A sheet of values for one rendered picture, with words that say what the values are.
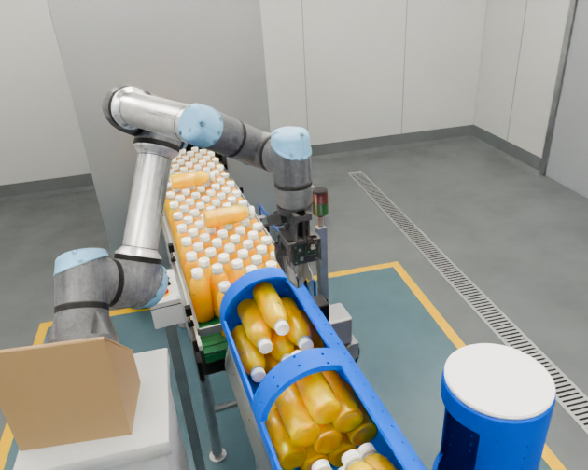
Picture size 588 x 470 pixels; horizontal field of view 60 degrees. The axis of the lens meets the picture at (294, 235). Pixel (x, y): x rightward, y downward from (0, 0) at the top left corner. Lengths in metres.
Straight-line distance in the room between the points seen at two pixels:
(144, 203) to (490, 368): 1.01
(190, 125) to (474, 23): 5.73
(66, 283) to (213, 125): 0.51
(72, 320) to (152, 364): 0.29
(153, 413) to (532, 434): 0.93
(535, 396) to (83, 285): 1.13
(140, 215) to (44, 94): 4.56
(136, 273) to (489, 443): 0.98
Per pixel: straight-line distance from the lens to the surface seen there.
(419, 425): 2.76
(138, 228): 1.32
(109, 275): 1.26
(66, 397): 1.20
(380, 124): 6.26
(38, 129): 5.92
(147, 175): 1.33
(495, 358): 1.58
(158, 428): 1.25
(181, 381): 2.04
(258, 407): 1.26
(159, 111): 1.10
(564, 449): 2.84
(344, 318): 1.95
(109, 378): 1.15
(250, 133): 1.02
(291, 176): 0.99
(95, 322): 1.22
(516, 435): 1.48
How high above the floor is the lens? 2.05
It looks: 28 degrees down
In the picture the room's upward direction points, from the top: 4 degrees counter-clockwise
